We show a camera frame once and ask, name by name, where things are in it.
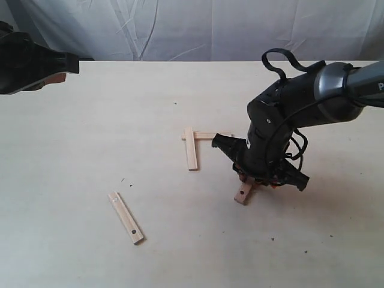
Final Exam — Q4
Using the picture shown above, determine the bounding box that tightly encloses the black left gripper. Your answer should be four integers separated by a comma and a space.
1, 22, 79, 95

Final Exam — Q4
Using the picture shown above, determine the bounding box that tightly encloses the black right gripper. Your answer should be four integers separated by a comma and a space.
212, 124, 310, 191

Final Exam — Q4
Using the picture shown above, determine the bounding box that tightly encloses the wooden stick with holes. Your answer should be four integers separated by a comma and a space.
234, 178, 253, 205
108, 192, 145, 245

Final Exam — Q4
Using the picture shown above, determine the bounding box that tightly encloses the wood stick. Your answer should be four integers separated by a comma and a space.
184, 127, 198, 171
194, 131, 233, 140

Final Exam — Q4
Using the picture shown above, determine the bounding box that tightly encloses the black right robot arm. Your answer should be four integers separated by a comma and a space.
212, 61, 383, 191

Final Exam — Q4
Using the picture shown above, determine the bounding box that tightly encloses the white backdrop cloth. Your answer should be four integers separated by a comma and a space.
1, 0, 383, 61

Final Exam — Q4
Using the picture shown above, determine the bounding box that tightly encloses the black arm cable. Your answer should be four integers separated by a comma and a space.
261, 48, 326, 81

